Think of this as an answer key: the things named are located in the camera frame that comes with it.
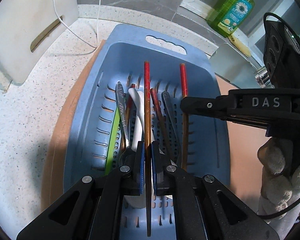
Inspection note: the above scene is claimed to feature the metal fork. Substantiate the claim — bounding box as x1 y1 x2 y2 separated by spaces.
161 90 181 166

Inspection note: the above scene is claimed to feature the green plastic fork spoon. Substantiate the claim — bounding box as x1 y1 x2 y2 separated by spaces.
105 109 120 175

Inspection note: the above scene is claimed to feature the white ceramic spoon with logo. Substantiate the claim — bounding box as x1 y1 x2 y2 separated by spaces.
125 88 146 209

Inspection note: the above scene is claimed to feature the plain white ceramic spoon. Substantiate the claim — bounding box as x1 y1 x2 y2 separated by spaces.
136 90 178 170

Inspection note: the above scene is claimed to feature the metal spoon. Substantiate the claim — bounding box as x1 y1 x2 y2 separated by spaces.
115 81 136 167

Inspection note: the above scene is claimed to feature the chrome kitchen faucet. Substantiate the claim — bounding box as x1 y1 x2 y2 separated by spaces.
255 66 272 88

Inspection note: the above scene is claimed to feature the beige gloved hand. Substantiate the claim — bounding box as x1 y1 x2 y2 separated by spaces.
257 137 300 238

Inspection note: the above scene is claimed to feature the stainless steel sink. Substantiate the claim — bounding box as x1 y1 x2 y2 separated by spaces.
209 43 261 89

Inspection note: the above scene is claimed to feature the yellow sponge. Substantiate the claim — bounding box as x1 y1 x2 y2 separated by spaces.
228 35 251 57

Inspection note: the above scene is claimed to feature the green dish soap bottle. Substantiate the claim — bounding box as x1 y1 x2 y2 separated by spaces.
206 0 255 37

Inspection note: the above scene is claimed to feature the blue plastic utensil basket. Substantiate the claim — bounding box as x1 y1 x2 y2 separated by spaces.
63 23 231 240

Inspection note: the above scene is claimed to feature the white cutting board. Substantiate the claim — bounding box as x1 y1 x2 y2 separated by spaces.
0 0 78 84

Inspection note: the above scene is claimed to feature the black camera box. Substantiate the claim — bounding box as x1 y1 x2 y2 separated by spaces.
263 20 300 89

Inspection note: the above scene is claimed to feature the black cable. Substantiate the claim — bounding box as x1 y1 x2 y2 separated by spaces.
257 12 300 221

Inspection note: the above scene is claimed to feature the white cable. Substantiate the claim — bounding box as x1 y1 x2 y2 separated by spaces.
52 0 103 57

